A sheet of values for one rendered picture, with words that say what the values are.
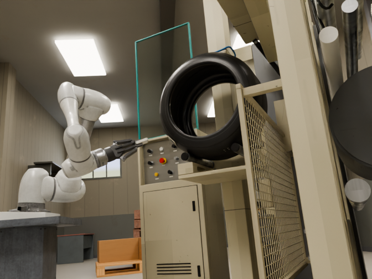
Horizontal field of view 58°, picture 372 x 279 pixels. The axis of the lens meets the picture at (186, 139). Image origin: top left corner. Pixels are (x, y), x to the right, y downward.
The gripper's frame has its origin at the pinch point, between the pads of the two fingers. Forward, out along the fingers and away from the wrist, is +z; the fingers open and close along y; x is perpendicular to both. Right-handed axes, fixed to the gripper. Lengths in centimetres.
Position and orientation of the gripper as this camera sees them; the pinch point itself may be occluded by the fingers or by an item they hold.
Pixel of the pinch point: (141, 141)
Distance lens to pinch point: 178.3
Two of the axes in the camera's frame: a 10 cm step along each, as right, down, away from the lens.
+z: 8.4, -3.3, 4.2
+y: 5.1, 7.4, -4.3
